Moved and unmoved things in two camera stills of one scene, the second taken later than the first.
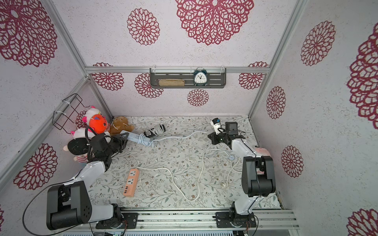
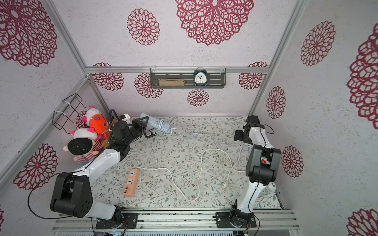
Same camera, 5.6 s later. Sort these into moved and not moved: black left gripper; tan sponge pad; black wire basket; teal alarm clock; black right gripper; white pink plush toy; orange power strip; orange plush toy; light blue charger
Moved: black right gripper; black left gripper; light blue charger
Not moved: black wire basket; orange plush toy; teal alarm clock; tan sponge pad; white pink plush toy; orange power strip
